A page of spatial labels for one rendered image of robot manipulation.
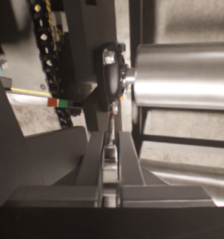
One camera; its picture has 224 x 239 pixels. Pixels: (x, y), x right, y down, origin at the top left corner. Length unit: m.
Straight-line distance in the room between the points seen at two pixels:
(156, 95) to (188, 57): 0.07
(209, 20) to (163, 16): 0.26
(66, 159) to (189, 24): 1.09
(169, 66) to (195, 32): 0.92
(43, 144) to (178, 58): 0.23
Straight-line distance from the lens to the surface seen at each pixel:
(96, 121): 0.31
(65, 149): 0.22
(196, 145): 1.12
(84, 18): 0.27
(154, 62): 0.29
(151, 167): 0.47
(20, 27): 1.13
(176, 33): 1.19
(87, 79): 0.36
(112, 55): 0.29
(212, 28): 1.22
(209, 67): 0.29
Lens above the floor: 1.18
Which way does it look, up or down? 55 degrees down
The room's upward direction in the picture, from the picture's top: 154 degrees counter-clockwise
